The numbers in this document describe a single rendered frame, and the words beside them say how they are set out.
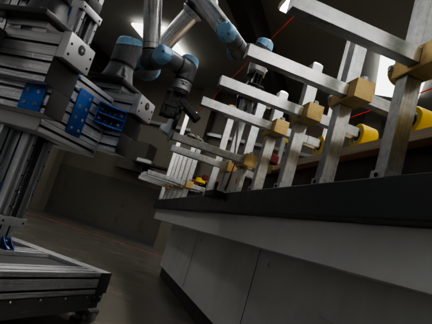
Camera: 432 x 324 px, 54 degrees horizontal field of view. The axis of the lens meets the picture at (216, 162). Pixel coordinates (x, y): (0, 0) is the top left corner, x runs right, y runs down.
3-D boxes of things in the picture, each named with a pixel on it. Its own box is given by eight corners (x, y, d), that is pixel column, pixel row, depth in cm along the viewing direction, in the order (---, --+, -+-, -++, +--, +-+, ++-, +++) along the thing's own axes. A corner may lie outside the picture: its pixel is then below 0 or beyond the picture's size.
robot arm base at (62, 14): (11, 9, 144) (22, -17, 145) (41, 33, 158) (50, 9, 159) (46, 13, 139) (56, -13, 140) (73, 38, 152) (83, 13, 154)
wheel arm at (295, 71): (247, 54, 98) (251, 40, 99) (242, 59, 102) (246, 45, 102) (425, 126, 109) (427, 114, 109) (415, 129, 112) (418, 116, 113)
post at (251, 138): (231, 197, 176) (261, 90, 184) (228, 197, 180) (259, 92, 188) (238, 199, 177) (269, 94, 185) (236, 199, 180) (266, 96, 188)
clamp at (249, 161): (243, 164, 171) (247, 152, 172) (233, 167, 184) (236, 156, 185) (256, 168, 172) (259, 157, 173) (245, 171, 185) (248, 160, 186)
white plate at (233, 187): (235, 192, 168) (242, 168, 170) (218, 194, 193) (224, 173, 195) (236, 193, 168) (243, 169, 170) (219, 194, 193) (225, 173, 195)
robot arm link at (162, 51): (143, 62, 169) (164, 75, 176) (159, 59, 161) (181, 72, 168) (150, 44, 170) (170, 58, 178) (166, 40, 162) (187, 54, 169)
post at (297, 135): (274, 204, 127) (314, 60, 136) (270, 204, 131) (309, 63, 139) (285, 207, 128) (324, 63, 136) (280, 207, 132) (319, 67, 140)
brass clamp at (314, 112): (304, 116, 125) (308, 99, 126) (285, 124, 138) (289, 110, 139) (322, 123, 126) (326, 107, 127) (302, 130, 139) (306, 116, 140)
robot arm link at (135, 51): (103, 57, 193) (114, 31, 196) (122, 71, 205) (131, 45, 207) (123, 58, 187) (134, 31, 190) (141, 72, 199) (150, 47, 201)
